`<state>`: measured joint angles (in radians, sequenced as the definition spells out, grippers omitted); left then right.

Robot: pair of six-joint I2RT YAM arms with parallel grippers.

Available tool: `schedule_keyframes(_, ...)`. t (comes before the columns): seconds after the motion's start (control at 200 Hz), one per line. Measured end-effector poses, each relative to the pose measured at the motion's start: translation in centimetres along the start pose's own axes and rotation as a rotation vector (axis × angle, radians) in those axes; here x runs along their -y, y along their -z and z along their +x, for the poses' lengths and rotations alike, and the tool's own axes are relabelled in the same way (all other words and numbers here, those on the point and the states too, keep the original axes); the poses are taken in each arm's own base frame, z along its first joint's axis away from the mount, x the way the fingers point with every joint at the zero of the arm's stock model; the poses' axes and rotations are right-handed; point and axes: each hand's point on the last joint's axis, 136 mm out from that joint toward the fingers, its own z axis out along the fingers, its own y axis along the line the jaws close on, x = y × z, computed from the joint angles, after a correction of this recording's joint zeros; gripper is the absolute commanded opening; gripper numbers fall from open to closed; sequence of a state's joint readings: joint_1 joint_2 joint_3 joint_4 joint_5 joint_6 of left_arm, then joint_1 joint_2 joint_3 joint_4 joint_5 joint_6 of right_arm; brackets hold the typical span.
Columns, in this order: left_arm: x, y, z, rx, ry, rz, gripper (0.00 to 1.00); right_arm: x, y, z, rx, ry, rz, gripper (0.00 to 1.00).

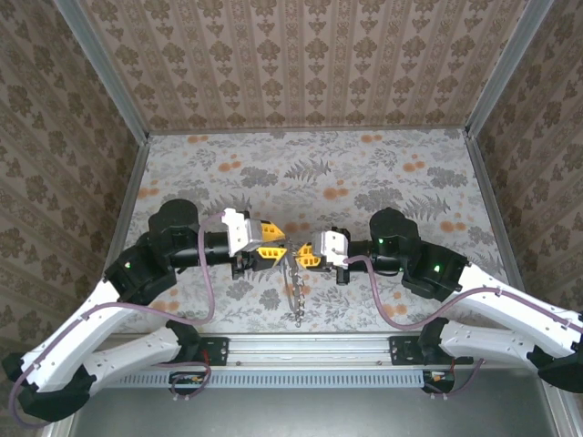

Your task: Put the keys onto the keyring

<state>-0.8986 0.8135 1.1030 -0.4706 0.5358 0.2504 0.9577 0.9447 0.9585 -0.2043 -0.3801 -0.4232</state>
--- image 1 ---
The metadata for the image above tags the floral printed table cover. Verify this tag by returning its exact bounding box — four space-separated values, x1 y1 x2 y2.
116 129 532 336

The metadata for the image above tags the steel sheet panel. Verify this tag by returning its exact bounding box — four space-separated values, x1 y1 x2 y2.
43 368 575 437

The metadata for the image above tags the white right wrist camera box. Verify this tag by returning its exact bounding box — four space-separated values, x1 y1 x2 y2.
312 229 352 269

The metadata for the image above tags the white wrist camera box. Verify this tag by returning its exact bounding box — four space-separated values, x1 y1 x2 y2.
220 208 266 258
312 229 352 269

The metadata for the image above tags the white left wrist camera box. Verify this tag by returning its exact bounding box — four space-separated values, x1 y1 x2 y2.
220 208 266 258

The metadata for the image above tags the aluminium table side rail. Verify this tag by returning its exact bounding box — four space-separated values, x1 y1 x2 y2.
93 136 151 336
464 131 541 331

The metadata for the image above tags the aluminium mounting rail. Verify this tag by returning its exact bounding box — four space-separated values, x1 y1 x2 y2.
67 331 557 371

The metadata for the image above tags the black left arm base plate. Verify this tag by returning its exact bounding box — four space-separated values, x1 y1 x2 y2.
148 335 229 367

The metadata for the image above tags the grey slotted cable duct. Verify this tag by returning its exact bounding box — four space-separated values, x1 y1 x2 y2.
84 369 432 390

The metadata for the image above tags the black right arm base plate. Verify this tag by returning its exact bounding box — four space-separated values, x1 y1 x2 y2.
389 335 475 367

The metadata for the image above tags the black cable junction box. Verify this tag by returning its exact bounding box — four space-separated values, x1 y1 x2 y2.
422 371 456 394
169 371 210 394

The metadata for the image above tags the aluminium frame post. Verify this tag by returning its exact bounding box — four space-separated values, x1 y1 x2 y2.
464 0 555 137
52 0 151 143

